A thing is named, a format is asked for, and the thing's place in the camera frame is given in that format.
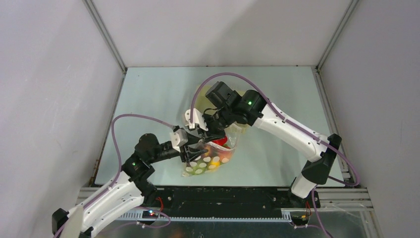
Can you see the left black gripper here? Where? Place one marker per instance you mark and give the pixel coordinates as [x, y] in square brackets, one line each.
[189, 154]

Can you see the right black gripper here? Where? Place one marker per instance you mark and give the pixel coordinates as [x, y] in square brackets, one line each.
[210, 125]

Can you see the red bell pepper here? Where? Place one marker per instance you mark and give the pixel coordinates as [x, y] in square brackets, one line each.
[221, 142]

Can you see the clear zip top bag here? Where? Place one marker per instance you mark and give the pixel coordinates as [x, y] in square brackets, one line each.
[200, 165]

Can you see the orange peach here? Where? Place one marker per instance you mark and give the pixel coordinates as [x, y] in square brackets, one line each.
[223, 156]

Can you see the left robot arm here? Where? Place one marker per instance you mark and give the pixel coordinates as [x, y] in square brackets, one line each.
[129, 189]

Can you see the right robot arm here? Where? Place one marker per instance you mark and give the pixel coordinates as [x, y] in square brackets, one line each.
[253, 108]

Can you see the cream perforated plastic basket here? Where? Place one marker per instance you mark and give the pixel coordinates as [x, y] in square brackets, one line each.
[202, 103]

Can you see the small circuit board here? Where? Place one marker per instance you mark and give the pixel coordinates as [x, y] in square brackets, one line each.
[150, 214]

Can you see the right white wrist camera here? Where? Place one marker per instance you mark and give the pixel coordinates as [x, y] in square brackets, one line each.
[194, 119]

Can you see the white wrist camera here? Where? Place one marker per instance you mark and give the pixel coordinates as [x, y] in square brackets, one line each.
[178, 138]
[194, 119]

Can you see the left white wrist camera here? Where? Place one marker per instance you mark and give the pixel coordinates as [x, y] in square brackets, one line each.
[178, 138]

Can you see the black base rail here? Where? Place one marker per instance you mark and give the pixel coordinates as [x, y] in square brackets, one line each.
[227, 202]

